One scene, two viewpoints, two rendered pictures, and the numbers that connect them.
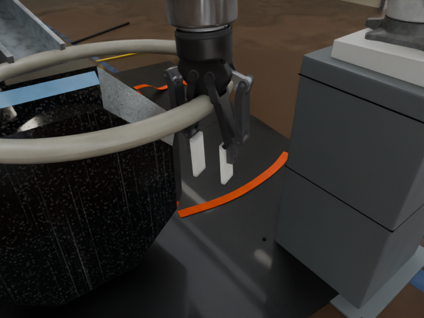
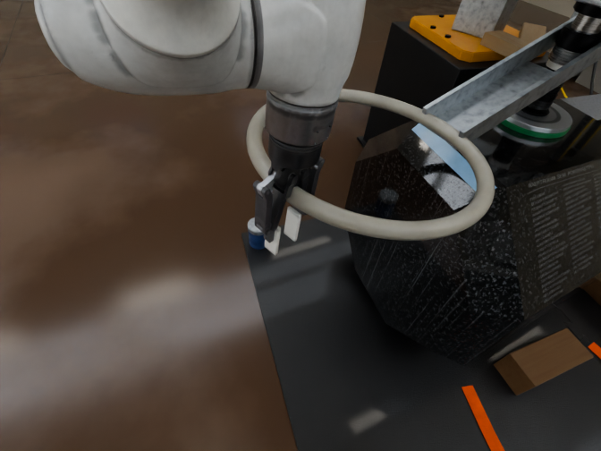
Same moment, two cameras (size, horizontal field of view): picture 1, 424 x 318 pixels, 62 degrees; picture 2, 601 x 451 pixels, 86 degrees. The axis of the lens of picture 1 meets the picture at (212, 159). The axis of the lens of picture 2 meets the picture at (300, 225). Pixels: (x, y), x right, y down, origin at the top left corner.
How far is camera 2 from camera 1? 68 cm
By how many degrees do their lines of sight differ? 70
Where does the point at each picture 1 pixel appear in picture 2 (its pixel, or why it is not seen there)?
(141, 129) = (250, 146)
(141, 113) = (484, 258)
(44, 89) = (453, 158)
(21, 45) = (470, 116)
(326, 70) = not seen: outside the picture
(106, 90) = not seen: hidden behind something
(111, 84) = (495, 211)
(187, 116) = (260, 169)
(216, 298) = (351, 400)
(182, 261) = (397, 375)
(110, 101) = not seen: hidden behind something
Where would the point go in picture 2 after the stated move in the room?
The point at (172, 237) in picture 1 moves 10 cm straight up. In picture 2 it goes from (430, 371) to (440, 362)
